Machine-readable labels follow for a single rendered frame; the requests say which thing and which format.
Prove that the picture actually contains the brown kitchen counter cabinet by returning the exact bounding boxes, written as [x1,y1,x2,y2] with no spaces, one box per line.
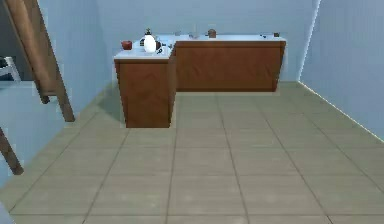
[113,34,287,129]

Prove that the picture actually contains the white kettle with black lid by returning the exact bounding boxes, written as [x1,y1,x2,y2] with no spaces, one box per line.
[139,28,163,54]

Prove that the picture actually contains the white chair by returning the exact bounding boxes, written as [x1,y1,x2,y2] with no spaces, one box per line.
[0,56,22,83]

